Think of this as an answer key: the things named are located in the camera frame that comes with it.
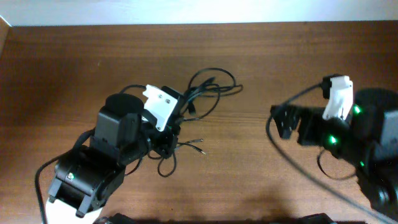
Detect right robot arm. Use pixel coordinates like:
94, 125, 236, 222
271, 88, 397, 220

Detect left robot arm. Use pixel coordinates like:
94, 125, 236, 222
40, 89, 183, 223

